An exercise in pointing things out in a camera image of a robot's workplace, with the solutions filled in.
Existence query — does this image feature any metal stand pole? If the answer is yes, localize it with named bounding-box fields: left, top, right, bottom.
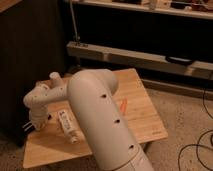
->
left=69, top=0, right=87, bottom=47

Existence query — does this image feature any orange carrot toy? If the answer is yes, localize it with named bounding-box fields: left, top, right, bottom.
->
left=120, top=99, right=128, bottom=114

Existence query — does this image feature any black handle on beam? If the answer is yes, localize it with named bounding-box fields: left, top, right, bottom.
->
left=165, top=56, right=195, bottom=66

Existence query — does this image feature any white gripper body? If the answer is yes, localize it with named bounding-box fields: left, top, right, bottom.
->
left=29, top=107, right=49, bottom=131

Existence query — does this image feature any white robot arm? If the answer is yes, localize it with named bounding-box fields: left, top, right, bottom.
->
left=23, top=69, right=154, bottom=171

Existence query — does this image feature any long white shelf beam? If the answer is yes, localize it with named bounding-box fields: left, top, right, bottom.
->
left=66, top=41, right=213, bottom=80

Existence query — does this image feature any white paper cup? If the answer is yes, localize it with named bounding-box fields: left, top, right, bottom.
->
left=49, top=72, right=63, bottom=87

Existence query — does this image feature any upper wooden shelf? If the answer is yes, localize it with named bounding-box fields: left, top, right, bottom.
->
left=63, top=0, right=213, bottom=21

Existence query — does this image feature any black cable on floor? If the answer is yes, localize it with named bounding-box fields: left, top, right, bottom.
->
left=177, top=71, right=213, bottom=171

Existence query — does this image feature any white tube with cap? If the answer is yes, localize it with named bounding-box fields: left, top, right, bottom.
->
left=58, top=110, right=78, bottom=144

